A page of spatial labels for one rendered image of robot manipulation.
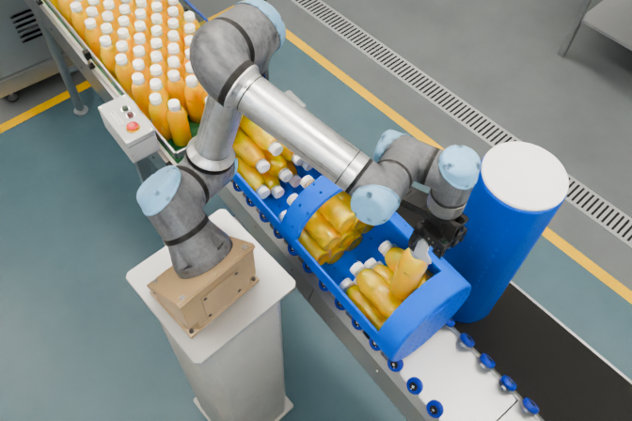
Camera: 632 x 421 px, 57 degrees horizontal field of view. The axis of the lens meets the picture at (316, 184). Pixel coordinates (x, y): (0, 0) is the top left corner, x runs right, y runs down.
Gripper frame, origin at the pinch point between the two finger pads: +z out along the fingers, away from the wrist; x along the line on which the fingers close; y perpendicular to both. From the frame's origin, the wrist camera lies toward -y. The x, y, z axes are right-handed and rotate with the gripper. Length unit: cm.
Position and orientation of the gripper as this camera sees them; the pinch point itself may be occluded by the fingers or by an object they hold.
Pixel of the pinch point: (420, 246)
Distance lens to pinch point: 136.9
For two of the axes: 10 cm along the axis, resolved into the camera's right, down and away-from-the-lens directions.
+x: 7.8, -5.0, 3.8
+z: -0.2, 5.8, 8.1
